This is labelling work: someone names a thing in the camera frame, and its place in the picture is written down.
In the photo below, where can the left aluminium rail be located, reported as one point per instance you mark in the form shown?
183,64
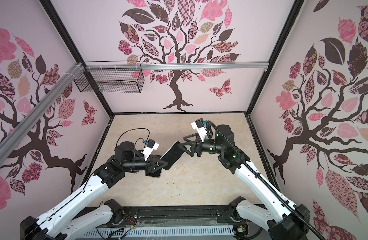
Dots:
24,127

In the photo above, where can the black wire basket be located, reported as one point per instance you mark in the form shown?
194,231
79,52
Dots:
111,77

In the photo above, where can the light blue phone case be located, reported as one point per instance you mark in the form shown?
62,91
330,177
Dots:
171,156

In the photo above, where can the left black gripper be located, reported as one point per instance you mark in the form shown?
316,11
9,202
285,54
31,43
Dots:
151,166

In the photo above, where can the aluminium rail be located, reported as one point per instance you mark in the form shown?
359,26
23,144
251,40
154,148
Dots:
24,127
190,66

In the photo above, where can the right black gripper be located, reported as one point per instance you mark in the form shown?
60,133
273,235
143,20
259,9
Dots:
198,143

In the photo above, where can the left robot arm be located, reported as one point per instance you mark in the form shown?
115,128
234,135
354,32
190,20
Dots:
62,223

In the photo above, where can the back aluminium rail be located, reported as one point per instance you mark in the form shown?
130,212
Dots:
190,66

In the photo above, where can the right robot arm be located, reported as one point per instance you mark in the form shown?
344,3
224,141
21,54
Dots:
279,216

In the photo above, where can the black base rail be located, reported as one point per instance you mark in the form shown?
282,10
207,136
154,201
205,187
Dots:
178,213

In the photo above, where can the white slotted cable duct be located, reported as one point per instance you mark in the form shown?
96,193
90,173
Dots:
157,232

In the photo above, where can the phone in pink case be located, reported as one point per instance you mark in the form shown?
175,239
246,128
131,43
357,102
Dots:
156,174

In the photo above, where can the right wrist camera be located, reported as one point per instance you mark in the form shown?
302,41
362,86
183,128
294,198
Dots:
201,127

